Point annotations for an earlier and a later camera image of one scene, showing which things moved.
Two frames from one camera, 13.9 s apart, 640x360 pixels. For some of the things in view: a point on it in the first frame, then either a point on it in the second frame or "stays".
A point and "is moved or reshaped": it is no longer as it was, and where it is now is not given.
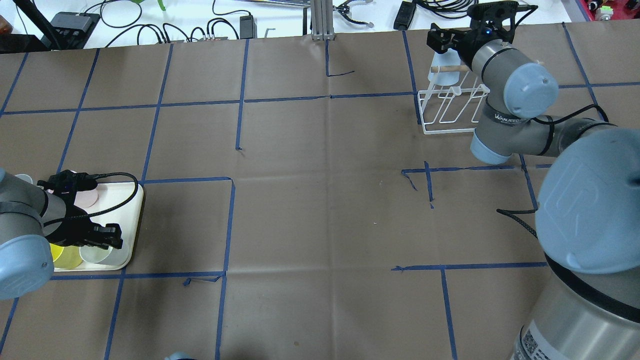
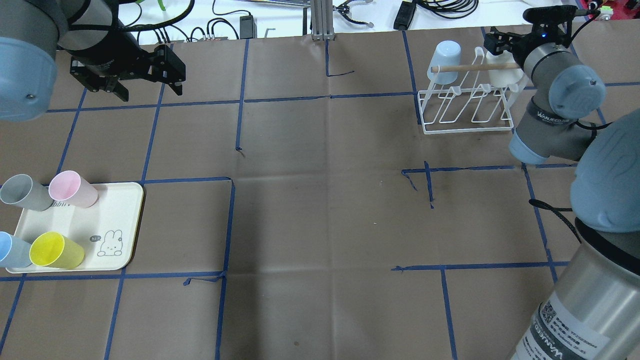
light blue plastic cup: (450, 58) stays
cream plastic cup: (94, 254) is moved or reshaped
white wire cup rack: (449, 110) stays
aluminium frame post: (322, 13) stays
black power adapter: (403, 18) stays
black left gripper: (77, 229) → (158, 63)
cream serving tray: (112, 195) stays
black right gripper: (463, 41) → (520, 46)
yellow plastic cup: (67, 257) stays
